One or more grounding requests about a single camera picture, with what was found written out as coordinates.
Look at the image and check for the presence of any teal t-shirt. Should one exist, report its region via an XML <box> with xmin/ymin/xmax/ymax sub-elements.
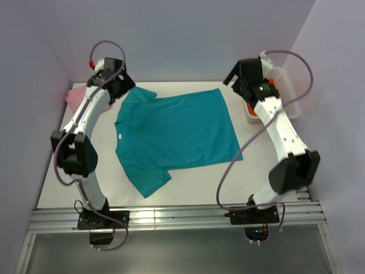
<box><xmin>115</xmin><ymin>87</ymin><xmax>240</xmax><ymax>198</ymax></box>

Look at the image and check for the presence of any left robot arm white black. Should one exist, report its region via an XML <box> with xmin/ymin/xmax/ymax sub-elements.
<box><xmin>51</xmin><ymin>58</ymin><xmax>135</xmax><ymax>228</ymax></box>

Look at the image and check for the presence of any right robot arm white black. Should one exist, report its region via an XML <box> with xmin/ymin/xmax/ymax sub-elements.
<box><xmin>223</xmin><ymin>57</ymin><xmax>321</xmax><ymax>223</ymax></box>

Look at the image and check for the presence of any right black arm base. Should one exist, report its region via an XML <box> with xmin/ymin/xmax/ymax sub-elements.
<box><xmin>224</xmin><ymin>206</ymin><xmax>280</xmax><ymax>225</ymax></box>

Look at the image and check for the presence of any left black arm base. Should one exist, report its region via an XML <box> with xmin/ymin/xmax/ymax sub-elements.
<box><xmin>77</xmin><ymin>210</ymin><xmax>130</xmax><ymax>230</ymax></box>

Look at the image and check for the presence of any orange t-shirt in basket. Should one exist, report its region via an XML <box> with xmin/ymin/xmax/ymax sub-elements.
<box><xmin>246</xmin><ymin>78</ymin><xmax>275</xmax><ymax>118</ymax></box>

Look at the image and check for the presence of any white plastic basket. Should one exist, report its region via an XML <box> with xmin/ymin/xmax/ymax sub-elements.
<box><xmin>244</xmin><ymin>66</ymin><xmax>301</xmax><ymax>124</ymax></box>

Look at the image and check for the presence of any folded pink t-shirt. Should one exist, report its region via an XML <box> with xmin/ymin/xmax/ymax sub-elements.
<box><xmin>66</xmin><ymin>87</ymin><xmax>112</xmax><ymax>114</ymax></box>

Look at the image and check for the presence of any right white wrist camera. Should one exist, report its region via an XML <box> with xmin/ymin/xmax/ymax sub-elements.
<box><xmin>259</xmin><ymin>51</ymin><xmax>273</xmax><ymax>78</ymax></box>

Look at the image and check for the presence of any aluminium mounting rail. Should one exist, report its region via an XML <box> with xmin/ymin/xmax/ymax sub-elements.
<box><xmin>27</xmin><ymin>202</ymin><xmax>326</xmax><ymax>234</ymax></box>

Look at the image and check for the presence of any black box under rail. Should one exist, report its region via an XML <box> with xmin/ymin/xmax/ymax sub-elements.
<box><xmin>89</xmin><ymin>232</ymin><xmax>113</xmax><ymax>245</ymax></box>

